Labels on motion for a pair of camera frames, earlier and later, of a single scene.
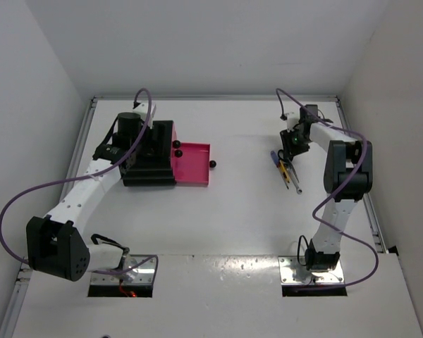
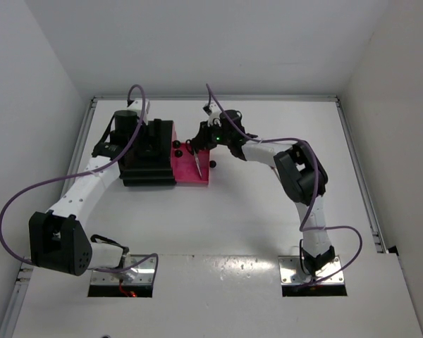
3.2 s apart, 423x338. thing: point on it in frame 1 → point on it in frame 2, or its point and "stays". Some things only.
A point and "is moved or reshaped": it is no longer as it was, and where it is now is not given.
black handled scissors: x=280 y=154 is moved or reshaped
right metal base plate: x=292 y=272 stays
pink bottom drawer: x=193 y=167 stays
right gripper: x=289 y=148 → x=202 y=140
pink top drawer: x=174 y=132 stays
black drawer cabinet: x=156 y=170 stays
